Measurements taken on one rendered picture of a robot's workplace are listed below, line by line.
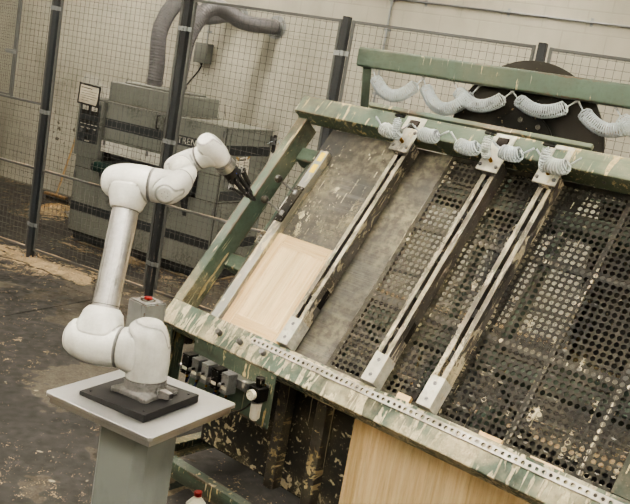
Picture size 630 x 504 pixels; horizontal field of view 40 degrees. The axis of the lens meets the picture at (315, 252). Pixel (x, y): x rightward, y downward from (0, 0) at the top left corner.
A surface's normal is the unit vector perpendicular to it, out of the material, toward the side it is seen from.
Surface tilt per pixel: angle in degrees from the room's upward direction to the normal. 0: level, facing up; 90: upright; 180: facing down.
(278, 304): 54
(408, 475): 90
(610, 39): 90
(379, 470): 90
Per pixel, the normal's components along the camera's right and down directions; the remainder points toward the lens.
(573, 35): -0.50, 0.08
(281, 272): -0.43, -0.54
